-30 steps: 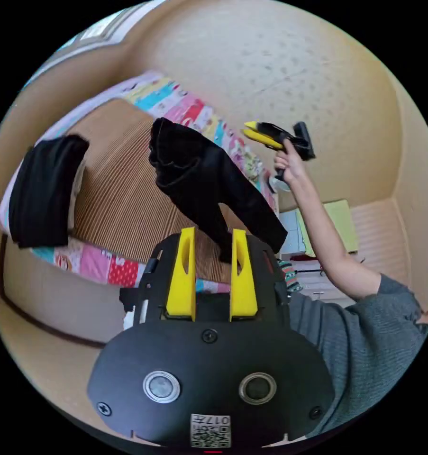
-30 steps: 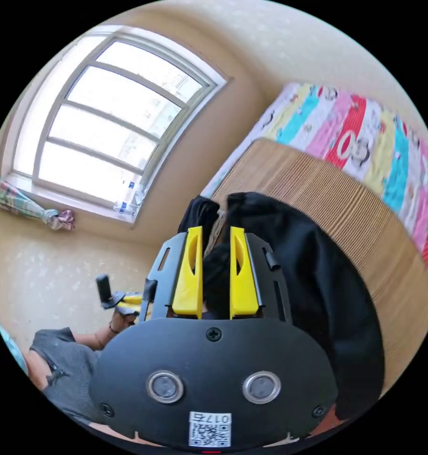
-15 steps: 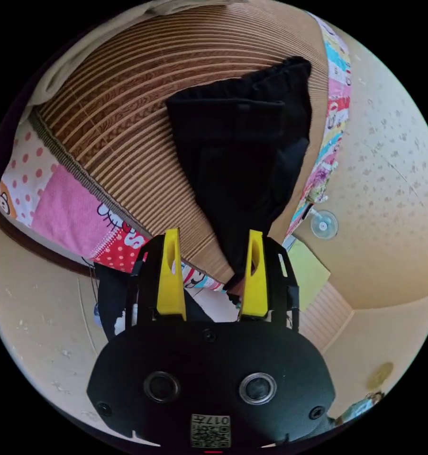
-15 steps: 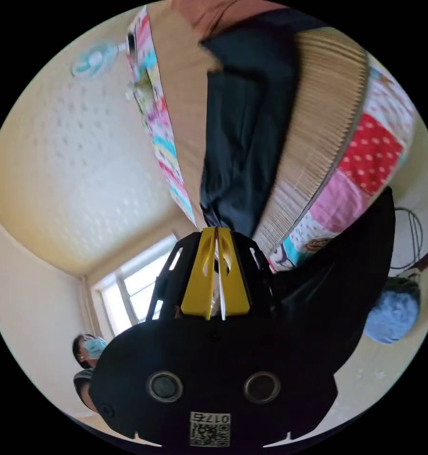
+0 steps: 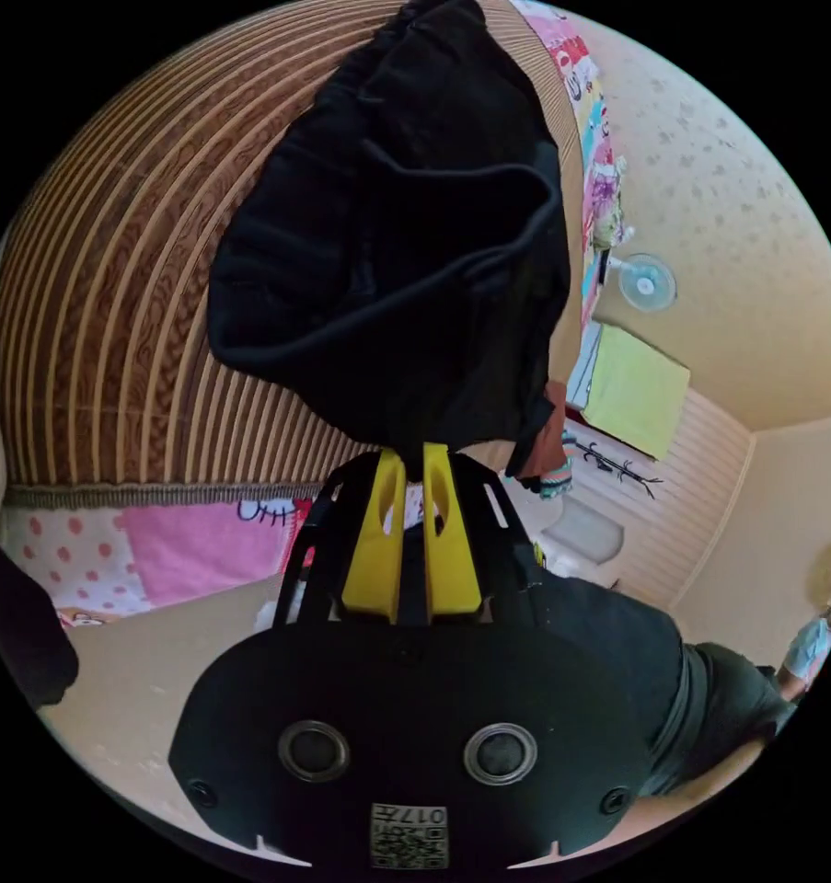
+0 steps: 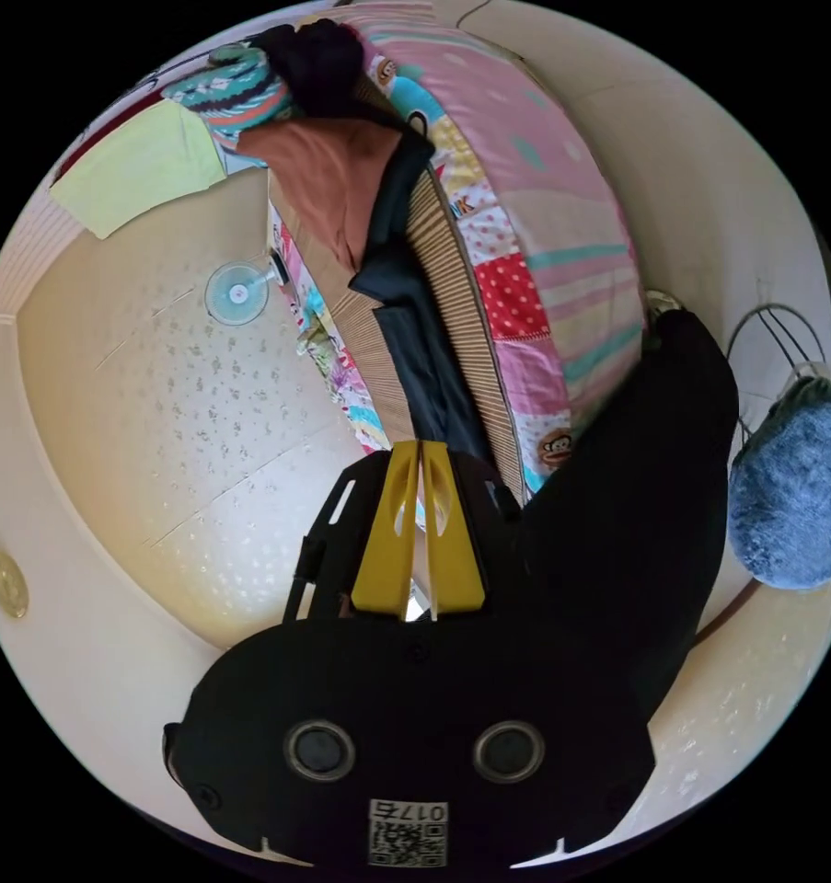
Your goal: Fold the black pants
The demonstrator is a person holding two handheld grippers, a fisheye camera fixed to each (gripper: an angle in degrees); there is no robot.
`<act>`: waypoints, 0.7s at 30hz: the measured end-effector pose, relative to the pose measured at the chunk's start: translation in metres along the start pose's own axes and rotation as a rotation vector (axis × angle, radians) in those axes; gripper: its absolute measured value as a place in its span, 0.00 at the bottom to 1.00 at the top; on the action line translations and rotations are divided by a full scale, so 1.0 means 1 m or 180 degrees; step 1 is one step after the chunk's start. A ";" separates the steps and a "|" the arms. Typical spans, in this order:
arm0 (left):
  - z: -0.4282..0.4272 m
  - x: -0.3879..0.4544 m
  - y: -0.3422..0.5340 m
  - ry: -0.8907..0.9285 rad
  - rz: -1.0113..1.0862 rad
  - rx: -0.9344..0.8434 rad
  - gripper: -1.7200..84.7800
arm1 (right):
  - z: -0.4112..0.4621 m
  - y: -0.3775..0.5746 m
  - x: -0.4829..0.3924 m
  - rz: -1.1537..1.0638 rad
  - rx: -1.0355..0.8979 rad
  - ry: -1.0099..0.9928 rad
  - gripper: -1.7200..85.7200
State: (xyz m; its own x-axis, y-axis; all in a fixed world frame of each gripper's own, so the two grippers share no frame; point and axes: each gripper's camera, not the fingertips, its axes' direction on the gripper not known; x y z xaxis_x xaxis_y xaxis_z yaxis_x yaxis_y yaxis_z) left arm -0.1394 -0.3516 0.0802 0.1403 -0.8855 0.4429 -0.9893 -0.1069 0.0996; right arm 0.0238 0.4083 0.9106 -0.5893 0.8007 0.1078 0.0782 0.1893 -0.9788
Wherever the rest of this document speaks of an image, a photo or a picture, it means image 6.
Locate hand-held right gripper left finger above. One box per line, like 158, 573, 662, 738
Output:
351, 441, 424, 614

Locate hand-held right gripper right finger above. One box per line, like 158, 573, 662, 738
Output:
422, 441, 488, 616

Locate black pants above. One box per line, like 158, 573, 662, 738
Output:
348, 127, 497, 472

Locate bed with woven mat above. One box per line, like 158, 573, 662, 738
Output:
266, 20, 649, 513

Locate blue fluffy cushion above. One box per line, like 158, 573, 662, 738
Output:
726, 377, 831, 591

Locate pile of clothes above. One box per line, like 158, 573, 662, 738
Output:
235, 17, 423, 274

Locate round ceiling lamp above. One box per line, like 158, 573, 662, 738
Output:
0, 549, 29, 619

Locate yellow-green curtain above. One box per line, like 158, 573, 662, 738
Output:
47, 103, 229, 241

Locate teal patterned rolled blanket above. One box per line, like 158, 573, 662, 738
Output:
162, 42, 299, 164

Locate wall fan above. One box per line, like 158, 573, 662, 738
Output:
204, 251, 293, 327

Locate floor fan with wire grille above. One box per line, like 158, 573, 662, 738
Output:
723, 303, 831, 442

